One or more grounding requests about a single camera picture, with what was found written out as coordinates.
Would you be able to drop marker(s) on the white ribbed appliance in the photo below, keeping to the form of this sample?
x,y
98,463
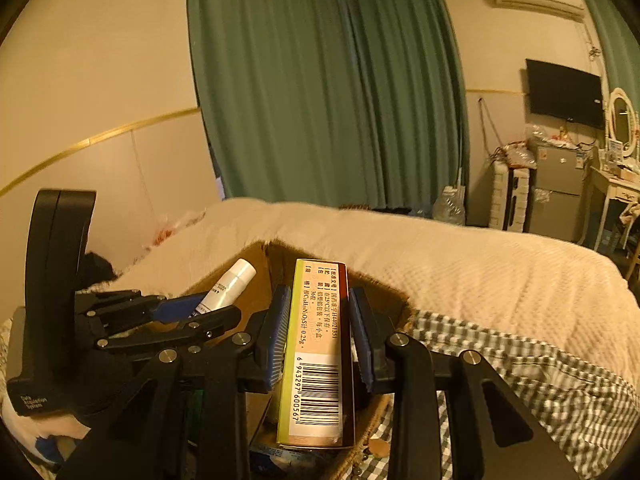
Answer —
x,y
500,200

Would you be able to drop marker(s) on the narrow green curtain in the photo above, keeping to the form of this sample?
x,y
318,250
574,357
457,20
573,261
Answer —
x,y
615,50

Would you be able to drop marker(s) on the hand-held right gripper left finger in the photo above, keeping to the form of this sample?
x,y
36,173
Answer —
x,y
280,330

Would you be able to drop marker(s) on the cream textured blanket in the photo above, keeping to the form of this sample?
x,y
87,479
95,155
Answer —
x,y
450,270

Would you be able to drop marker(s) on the clear bag of goods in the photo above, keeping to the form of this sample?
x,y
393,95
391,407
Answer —
x,y
517,155

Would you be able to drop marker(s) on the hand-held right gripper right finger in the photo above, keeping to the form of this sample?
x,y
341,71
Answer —
x,y
360,335

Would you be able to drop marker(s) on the crumpled plastic bag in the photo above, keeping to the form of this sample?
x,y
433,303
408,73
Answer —
x,y
175,230

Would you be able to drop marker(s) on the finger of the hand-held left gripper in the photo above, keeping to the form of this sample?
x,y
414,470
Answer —
x,y
177,308
210,325

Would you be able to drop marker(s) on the grey white checked blanket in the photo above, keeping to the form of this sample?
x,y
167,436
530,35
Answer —
x,y
575,410

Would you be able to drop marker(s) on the white spray bottle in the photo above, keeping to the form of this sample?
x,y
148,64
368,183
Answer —
x,y
230,280

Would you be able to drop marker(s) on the dark cloth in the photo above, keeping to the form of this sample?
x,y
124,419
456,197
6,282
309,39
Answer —
x,y
100,270

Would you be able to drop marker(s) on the brown cardboard box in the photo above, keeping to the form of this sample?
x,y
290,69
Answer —
x,y
255,292

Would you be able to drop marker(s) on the round white vanity mirror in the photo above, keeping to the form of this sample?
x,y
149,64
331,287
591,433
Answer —
x,y
621,115

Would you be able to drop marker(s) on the beige medicine box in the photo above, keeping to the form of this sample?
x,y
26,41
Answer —
x,y
315,360

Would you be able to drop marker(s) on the small grey fridge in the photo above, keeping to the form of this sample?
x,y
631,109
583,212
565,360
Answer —
x,y
555,190

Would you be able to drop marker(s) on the white dressing table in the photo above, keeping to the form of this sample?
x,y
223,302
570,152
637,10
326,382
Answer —
x,y
620,195

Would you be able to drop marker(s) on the black wall television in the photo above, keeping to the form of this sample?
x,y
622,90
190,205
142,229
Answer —
x,y
565,92

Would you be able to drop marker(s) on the wide green curtain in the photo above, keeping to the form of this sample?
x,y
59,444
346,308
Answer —
x,y
300,85

